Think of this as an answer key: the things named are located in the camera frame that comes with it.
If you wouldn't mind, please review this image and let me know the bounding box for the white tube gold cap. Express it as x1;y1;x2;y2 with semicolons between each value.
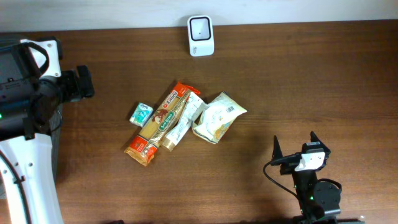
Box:
160;92;206;151

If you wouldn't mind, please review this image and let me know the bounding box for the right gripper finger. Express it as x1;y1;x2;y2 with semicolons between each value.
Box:
310;131;323;145
271;136;283;166

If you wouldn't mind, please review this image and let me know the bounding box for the white barcode scanner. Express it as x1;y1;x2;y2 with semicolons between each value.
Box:
187;15;215;57

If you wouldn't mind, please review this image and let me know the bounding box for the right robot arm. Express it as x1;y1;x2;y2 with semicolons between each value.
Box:
266;132;342;223

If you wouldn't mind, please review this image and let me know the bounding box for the yellow white snack bag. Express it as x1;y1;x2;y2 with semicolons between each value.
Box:
192;92;248;144

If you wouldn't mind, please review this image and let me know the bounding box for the dark grey mesh basket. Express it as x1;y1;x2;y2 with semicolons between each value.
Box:
0;33;65;184

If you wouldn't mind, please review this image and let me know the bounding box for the orange spaghetti pack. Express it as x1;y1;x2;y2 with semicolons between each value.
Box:
124;82;201;166

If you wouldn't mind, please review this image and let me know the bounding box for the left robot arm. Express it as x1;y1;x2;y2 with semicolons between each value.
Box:
1;38;95;223

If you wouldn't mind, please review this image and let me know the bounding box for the green white tissue pack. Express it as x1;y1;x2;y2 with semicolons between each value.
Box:
129;103;153;128

